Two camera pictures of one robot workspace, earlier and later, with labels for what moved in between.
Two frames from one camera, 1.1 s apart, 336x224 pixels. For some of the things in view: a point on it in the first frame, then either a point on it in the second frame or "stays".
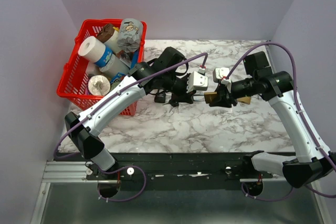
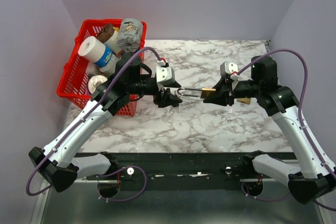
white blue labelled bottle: x=111 y=65 stays
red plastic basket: x=73 y=83 stays
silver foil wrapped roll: x=99 y=85 stays
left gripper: x=184 y=97 → x=168 y=99
